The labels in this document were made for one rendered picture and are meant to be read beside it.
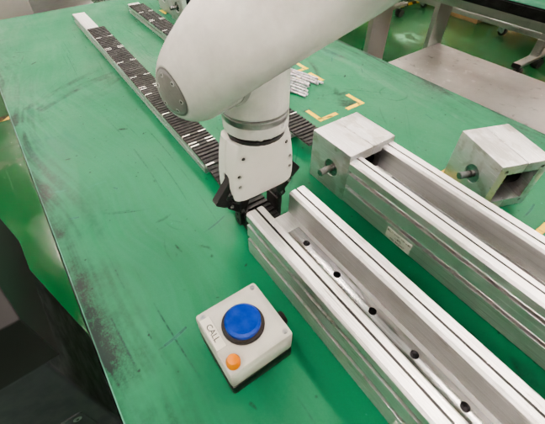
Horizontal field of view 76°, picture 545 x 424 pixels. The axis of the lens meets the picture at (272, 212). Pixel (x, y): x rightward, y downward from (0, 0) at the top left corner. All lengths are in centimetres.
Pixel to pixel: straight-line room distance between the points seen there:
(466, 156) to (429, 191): 12
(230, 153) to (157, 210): 22
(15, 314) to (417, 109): 82
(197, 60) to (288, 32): 7
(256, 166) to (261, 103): 10
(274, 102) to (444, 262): 32
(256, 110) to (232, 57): 13
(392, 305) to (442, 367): 8
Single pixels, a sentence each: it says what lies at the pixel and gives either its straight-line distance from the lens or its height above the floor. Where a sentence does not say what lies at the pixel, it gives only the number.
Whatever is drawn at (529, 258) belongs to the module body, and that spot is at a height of 84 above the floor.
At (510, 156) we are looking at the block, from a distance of 65.
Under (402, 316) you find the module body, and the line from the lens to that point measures 43.
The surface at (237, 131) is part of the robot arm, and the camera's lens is 42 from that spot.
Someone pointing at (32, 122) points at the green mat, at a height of 78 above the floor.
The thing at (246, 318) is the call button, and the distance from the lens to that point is 39.
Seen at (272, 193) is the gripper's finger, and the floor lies 82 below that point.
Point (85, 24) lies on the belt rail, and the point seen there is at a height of 81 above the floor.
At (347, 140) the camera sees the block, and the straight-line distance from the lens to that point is 59.
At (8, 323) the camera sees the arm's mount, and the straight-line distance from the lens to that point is 45.
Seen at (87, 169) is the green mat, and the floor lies 78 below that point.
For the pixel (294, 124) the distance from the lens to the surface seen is 73.
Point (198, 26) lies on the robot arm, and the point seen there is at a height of 111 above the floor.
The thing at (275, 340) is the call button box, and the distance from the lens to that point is 40.
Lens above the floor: 120
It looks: 47 degrees down
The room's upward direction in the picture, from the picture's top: straight up
